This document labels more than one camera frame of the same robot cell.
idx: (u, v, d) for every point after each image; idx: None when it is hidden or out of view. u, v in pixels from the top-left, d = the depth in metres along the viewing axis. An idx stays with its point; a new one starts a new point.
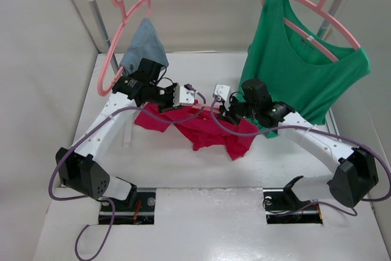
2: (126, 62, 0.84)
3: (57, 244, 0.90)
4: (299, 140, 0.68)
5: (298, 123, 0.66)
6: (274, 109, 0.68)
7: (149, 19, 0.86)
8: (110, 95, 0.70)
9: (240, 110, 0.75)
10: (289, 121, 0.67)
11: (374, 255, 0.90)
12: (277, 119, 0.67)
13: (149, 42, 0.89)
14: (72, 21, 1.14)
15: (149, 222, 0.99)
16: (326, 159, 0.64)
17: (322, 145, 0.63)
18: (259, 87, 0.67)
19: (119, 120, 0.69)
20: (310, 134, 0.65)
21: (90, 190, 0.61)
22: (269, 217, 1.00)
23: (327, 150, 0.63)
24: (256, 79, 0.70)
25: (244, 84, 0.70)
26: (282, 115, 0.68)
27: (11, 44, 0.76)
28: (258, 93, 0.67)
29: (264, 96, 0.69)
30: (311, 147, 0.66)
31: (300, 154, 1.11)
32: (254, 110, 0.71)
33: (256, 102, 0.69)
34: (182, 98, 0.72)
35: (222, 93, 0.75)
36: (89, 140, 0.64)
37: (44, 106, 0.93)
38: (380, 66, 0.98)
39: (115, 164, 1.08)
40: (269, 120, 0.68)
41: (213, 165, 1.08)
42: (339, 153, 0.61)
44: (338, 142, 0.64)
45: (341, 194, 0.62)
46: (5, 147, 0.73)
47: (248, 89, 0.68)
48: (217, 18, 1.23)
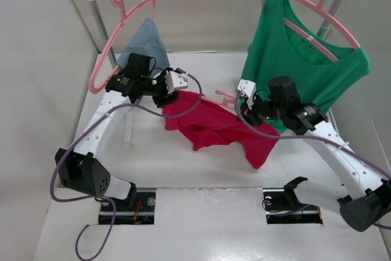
2: (121, 60, 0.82)
3: (57, 244, 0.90)
4: (325, 154, 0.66)
5: (329, 136, 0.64)
6: (304, 112, 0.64)
7: (152, 19, 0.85)
8: (104, 93, 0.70)
9: (264, 110, 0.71)
10: (320, 132, 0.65)
11: (374, 255, 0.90)
12: (306, 124, 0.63)
13: (149, 41, 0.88)
14: (72, 21, 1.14)
15: (149, 222, 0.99)
16: (350, 183, 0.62)
17: (350, 170, 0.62)
18: (288, 85, 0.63)
19: (116, 117, 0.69)
20: (339, 154, 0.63)
21: (91, 187, 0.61)
22: (269, 217, 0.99)
23: (355, 176, 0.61)
24: (285, 76, 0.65)
25: (271, 80, 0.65)
26: (313, 123, 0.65)
27: (11, 44, 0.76)
28: (287, 91, 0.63)
29: (292, 95, 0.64)
30: (338, 167, 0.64)
31: (300, 154, 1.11)
32: (280, 110, 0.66)
33: (283, 101, 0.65)
34: (175, 83, 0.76)
35: (246, 88, 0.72)
36: (87, 139, 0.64)
37: (44, 106, 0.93)
38: (380, 66, 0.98)
39: (115, 164, 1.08)
40: (297, 123, 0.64)
41: (214, 165, 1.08)
42: (367, 184, 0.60)
44: (367, 170, 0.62)
45: (352, 218, 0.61)
46: (5, 147, 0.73)
47: (275, 86, 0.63)
48: (217, 18, 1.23)
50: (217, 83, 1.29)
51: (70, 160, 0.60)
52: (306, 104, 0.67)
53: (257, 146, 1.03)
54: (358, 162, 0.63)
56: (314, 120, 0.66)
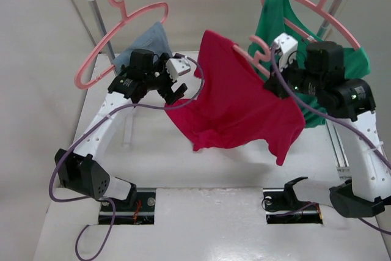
2: (118, 60, 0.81)
3: (57, 244, 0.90)
4: (350, 147, 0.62)
5: (367, 132, 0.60)
6: (353, 93, 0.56)
7: (159, 24, 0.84)
8: (106, 94, 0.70)
9: (295, 79, 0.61)
10: (360, 124, 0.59)
11: (374, 255, 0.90)
12: (349, 107, 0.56)
13: (156, 46, 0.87)
14: (72, 21, 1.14)
15: (149, 222, 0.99)
16: (362, 184, 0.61)
17: (372, 174, 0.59)
18: (333, 52, 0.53)
19: (117, 119, 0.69)
20: (368, 154, 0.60)
21: (90, 189, 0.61)
22: (269, 216, 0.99)
23: (372, 181, 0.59)
24: (332, 42, 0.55)
25: (310, 46, 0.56)
26: (358, 113, 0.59)
27: (11, 44, 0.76)
28: (330, 60, 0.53)
29: (335, 66, 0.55)
30: (360, 165, 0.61)
31: (300, 154, 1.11)
32: (317, 84, 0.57)
33: (322, 72, 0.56)
34: (178, 68, 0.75)
35: (284, 43, 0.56)
36: (88, 140, 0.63)
37: (44, 106, 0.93)
38: (381, 66, 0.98)
39: (115, 164, 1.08)
40: (336, 100, 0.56)
41: (214, 165, 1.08)
42: (379, 191, 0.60)
44: (386, 178, 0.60)
45: (343, 206, 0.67)
46: (5, 146, 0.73)
47: (317, 52, 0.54)
48: (217, 18, 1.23)
50: None
51: (70, 161, 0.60)
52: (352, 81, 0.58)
53: (272, 131, 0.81)
54: (380, 167, 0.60)
56: (358, 104, 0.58)
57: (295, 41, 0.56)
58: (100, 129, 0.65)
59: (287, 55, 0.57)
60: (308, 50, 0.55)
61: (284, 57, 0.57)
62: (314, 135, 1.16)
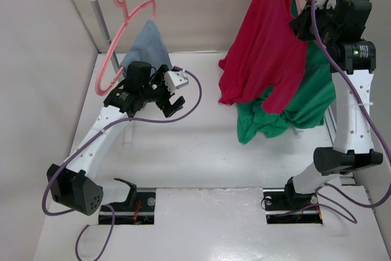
2: (126, 62, 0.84)
3: (57, 244, 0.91)
4: (341, 101, 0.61)
5: (360, 88, 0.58)
6: (355, 50, 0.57)
7: (153, 21, 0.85)
8: (102, 108, 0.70)
9: (321, 22, 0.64)
10: (353, 81, 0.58)
11: (374, 255, 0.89)
12: (349, 63, 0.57)
13: (153, 43, 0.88)
14: (73, 20, 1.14)
15: (149, 222, 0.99)
16: (340, 136, 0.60)
17: (351, 127, 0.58)
18: (360, 8, 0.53)
19: (111, 134, 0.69)
20: (354, 108, 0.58)
21: (82, 206, 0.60)
22: (269, 216, 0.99)
23: (350, 134, 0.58)
24: None
25: None
26: (356, 67, 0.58)
27: (11, 45, 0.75)
28: (350, 14, 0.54)
29: (355, 23, 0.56)
30: (343, 117, 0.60)
31: (300, 153, 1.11)
32: (332, 33, 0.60)
33: (341, 24, 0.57)
34: (175, 82, 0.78)
35: None
36: (81, 154, 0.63)
37: (44, 106, 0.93)
38: (380, 66, 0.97)
39: (115, 164, 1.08)
40: (339, 53, 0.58)
41: (214, 165, 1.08)
42: (355, 145, 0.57)
44: (366, 136, 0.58)
45: (320, 159, 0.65)
46: (5, 148, 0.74)
47: (346, 3, 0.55)
48: (217, 18, 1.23)
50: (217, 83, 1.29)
51: (63, 176, 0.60)
52: (362, 41, 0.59)
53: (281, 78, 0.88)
54: (364, 124, 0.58)
56: (360, 63, 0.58)
57: None
58: (94, 143, 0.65)
59: None
60: None
61: None
62: (314, 135, 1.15)
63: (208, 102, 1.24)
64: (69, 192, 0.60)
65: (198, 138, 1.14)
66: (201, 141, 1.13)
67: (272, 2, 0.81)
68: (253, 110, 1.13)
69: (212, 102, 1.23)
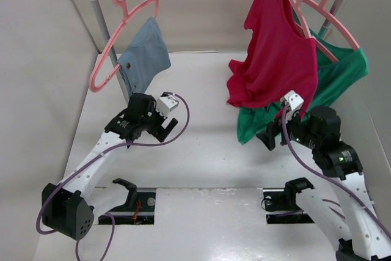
2: (123, 60, 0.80)
3: (57, 244, 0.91)
4: (345, 210, 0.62)
5: (357, 191, 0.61)
6: (341, 157, 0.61)
7: (153, 19, 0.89)
8: (102, 133, 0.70)
9: (297, 129, 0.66)
10: (349, 184, 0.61)
11: None
12: (339, 173, 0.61)
13: (152, 40, 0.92)
14: (73, 20, 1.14)
15: (149, 222, 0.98)
16: (357, 241, 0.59)
17: (365, 230, 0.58)
18: (332, 123, 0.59)
19: (110, 157, 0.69)
20: (360, 211, 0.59)
21: (71, 229, 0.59)
22: (269, 216, 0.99)
23: (365, 238, 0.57)
24: (332, 112, 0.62)
25: (316, 112, 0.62)
26: (346, 173, 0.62)
27: (10, 44, 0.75)
28: (327, 130, 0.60)
29: (332, 132, 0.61)
30: (352, 221, 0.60)
31: (300, 154, 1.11)
32: (315, 143, 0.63)
33: (321, 136, 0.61)
34: (168, 105, 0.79)
35: (293, 101, 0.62)
36: (78, 176, 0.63)
37: (44, 106, 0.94)
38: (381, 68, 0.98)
39: (115, 164, 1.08)
40: (327, 162, 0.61)
41: (214, 165, 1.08)
42: (376, 249, 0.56)
44: (382, 238, 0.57)
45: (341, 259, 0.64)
46: (5, 147, 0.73)
47: (318, 118, 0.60)
48: (217, 18, 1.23)
50: (217, 84, 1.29)
51: (57, 197, 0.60)
52: (342, 146, 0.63)
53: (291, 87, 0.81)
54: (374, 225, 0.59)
56: (347, 167, 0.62)
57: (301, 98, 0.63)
58: (91, 167, 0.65)
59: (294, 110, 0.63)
60: (311, 115, 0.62)
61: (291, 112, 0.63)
62: None
63: (208, 102, 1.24)
64: (61, 215, 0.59)
65: (198, 137, 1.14)
66: (201, 141, 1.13)
67: (274, 12, 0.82)
68: (253, 110, 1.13)
69: (212, 102, 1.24)
